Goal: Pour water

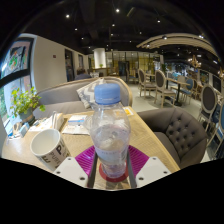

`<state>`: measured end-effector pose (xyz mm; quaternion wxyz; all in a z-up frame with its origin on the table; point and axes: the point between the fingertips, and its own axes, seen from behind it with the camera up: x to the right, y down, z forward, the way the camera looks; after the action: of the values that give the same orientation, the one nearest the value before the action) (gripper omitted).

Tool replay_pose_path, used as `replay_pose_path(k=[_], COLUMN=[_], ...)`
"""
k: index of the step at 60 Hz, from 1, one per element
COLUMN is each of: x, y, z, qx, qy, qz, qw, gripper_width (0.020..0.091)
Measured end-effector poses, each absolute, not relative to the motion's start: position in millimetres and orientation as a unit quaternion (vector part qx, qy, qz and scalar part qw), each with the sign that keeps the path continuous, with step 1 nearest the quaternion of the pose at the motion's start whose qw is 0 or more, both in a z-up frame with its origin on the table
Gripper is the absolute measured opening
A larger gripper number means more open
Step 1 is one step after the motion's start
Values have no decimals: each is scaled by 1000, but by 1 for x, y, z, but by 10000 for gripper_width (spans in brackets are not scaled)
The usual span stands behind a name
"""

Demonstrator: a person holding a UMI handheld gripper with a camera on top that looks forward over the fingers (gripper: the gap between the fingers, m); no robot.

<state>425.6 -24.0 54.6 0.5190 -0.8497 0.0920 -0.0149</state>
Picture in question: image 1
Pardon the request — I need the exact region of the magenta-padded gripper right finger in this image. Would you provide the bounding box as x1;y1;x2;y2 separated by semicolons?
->
125;144;173;190

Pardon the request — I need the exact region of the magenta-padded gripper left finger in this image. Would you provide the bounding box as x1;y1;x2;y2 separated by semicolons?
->
53;144;100;190

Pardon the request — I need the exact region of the clear plastic water bottle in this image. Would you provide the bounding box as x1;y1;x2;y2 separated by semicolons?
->
89;83;132;179

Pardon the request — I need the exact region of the white mug with black lettering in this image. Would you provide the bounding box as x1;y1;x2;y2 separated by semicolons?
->
29;128;72;173

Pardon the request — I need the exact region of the clear plastic cup with straw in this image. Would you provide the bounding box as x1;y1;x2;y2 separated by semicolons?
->
83;114;96;133

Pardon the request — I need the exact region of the dark grey tufted armchair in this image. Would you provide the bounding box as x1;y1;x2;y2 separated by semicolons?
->
137;106;208;170

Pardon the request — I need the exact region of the white and orange book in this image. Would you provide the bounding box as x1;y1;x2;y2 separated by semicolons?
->
31;112;64;133

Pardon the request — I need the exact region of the light blue tissue pack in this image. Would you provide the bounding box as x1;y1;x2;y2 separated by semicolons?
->
13;121;31;138

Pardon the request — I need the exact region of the grey curved sofa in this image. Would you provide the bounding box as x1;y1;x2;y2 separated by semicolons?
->
33;76;134;120

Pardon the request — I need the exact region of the grey chevron cushion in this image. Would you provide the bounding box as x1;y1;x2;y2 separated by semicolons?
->
76;78;108;110

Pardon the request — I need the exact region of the group of dining chairs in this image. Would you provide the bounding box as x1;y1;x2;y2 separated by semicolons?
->
136;68;224;158

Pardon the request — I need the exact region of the green potted plant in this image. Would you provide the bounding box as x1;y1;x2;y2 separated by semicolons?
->
9;87;46;125

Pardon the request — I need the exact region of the person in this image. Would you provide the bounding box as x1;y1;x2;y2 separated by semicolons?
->
73;67;93;82

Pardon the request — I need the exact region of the group of ceiling spotlights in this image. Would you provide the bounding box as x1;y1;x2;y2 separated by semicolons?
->
63;6;208;44

